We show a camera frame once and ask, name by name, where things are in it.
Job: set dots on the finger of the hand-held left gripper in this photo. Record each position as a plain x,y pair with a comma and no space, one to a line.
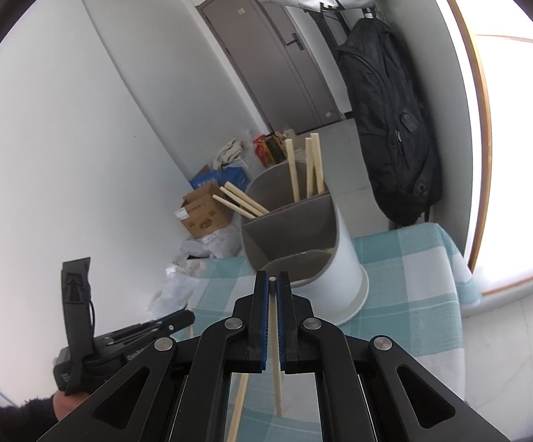
156,327

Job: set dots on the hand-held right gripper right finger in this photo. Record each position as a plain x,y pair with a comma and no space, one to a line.
285,327

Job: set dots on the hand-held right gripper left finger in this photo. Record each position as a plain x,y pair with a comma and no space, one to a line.
259,327

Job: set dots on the light wooden chopstick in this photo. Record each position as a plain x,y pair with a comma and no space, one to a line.
238,400
275,386
243,202
309,168
292,170
234,206
248,197
318,163

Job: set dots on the white utensil holder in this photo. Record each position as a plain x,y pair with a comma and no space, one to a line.
340,262

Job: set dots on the person's left forearm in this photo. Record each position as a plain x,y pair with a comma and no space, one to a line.
18,419

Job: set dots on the person's left hand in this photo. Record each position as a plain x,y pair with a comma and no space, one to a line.
66,405

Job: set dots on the translucent plastic bag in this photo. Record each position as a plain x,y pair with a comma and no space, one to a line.
174,290

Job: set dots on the grey parcel bag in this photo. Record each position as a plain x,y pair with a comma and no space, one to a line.
216,244

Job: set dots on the brown cardboard box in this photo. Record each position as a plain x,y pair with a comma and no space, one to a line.
204,218

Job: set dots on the teal white checked tablecloth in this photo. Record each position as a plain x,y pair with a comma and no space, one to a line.
409,285

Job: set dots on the blue cardboard box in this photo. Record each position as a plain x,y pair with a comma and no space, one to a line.
234,177

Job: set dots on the white folded cloth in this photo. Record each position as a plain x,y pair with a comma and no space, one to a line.
229,154

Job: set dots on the red bag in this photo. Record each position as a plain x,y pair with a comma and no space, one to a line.
261,151

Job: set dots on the yellow black bag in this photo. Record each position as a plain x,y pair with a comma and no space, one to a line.
276,147

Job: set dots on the black backpack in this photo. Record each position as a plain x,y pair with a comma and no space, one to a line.
386,124

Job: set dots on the grey door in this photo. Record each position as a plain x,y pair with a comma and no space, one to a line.
266,55

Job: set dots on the wooden window frame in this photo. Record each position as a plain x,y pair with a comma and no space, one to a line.
479,83

